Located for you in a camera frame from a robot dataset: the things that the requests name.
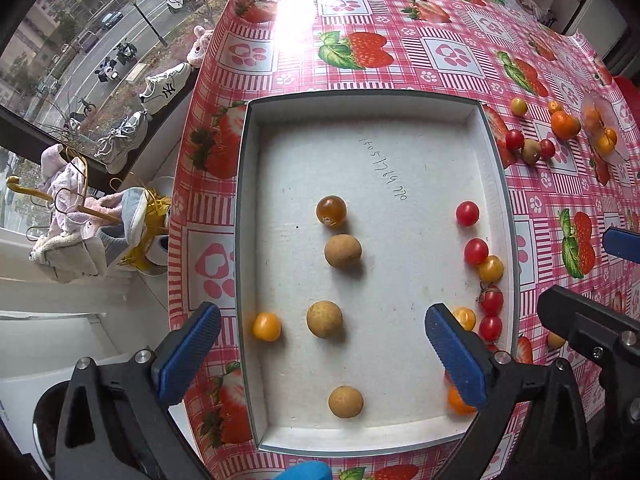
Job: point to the red cherry tomato with stem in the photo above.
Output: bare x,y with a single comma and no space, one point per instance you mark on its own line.
490,300

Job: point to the yellow-green cherry tomato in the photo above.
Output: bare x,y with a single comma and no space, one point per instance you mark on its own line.
518,107

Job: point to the brown kiwi berry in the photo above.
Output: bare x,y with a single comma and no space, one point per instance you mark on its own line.
531,152

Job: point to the clear glass bowl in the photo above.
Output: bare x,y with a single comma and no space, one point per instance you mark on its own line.
603,129

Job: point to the tan longan fruit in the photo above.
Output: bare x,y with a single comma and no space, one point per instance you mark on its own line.
342,250

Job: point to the orange mandarin on table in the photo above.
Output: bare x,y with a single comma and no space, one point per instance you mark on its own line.
565,126

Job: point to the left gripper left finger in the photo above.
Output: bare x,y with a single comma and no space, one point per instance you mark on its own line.
115,421

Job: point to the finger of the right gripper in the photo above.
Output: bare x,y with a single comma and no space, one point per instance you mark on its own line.
622,244
601,335

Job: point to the dark brownish cherry tomato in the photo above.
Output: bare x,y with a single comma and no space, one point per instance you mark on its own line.
331,211

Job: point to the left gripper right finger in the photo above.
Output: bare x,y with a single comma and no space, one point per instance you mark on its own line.
553,442

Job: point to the white tray with dark rim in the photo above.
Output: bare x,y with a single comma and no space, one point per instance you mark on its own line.
335,360

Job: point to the pink strawberry tablecloth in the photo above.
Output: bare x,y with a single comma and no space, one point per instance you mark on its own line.
463,48

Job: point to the large orange mandarin in tray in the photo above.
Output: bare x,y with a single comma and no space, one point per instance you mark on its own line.
457,404

